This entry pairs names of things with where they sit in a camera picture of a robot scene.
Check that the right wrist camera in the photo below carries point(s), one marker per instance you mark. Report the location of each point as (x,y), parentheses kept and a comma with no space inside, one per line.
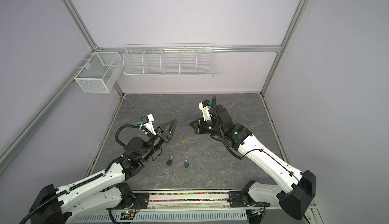
(204,106)

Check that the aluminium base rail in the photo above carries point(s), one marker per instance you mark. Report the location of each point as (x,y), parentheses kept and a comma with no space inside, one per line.
(194,198)

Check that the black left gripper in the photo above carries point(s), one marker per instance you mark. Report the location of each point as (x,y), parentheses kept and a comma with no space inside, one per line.
(160,133)

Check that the blue padlock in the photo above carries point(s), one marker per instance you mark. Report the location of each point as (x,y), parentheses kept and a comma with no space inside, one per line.
(186,164)

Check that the white vented cable duct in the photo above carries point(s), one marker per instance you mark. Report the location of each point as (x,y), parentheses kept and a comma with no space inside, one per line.
(182,216)

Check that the white wire wall basket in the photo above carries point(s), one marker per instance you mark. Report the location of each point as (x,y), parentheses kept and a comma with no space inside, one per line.
(169,59)

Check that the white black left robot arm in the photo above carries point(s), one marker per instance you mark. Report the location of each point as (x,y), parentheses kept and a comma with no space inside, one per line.
(106,189)

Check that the dark grey padlock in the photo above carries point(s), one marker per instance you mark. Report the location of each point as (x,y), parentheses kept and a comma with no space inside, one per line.
(170,161)

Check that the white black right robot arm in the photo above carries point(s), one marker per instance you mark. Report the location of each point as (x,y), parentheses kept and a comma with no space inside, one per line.
(242,143)

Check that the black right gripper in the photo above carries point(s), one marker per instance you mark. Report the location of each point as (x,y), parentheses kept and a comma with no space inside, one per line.
(200,128)

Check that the white mesh box basket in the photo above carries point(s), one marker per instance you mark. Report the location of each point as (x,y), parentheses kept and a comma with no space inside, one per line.
(100,72)

